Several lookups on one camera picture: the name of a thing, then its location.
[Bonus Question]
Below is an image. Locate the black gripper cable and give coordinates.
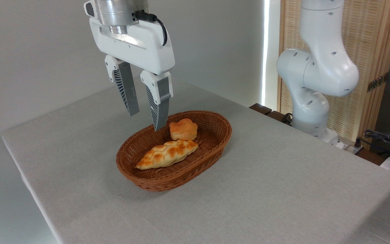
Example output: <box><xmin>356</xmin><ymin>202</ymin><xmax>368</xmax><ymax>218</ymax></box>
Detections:
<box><xmin>134</xmin><ymin>11</ymin><xmax>168</xmax><ymax>46</ymax></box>

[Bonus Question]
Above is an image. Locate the brown oval wicker basket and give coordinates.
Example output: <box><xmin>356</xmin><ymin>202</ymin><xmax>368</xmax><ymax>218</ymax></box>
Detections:
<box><xmin>116</xmin><ymin>110</ymin><xmax>232</xmax><ymax>192</ymax></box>

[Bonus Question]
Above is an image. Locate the long braided bread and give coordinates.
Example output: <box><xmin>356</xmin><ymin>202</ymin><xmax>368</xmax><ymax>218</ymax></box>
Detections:
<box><xmin>136</xmin><ymin>139</ymin><xmax>199</xmax><ymax>170</ymax></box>

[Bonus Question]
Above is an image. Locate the round muffin bread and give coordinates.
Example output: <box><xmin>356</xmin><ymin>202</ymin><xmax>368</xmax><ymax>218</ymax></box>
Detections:
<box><xmin>169</xmin><ymin>118</ymin><xmax>198</xmax><ymax>141</ymax></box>

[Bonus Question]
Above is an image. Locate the dark blue cable bundle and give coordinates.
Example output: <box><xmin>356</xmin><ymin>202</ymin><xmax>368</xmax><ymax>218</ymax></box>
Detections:
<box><xmin>364</xmin><ymin>130</ymin><xmax>390</xmax><ymax>160</ymax></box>

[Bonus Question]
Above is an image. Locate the white power strip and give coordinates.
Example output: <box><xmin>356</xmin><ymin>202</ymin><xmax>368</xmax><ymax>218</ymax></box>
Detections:
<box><xmin>330</xmin><ymin>136</ymin><xmax>365</xmax><ymax>155</ymax></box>

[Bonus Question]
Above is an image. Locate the dark metal screen hinge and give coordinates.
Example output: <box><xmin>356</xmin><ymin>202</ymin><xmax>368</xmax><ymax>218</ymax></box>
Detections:
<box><xmin>367</xmin><ymin>72</ymin><xmax>389</xmax><ymax>93</ymax></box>

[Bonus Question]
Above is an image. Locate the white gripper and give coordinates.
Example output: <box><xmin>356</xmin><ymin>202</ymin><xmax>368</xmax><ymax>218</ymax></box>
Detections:
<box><xmin>84</xmin><ymin>0</ymin><xmax>175</xmax><ymax>131</ymax></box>

